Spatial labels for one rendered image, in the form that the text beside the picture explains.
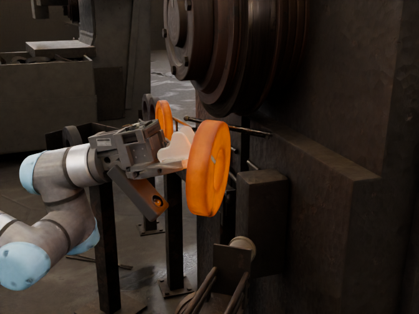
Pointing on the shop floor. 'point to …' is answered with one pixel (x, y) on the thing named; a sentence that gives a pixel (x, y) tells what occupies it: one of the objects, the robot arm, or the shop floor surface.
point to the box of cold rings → (42, 98)
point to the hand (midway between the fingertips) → (209, 157)
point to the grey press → (107, 53)
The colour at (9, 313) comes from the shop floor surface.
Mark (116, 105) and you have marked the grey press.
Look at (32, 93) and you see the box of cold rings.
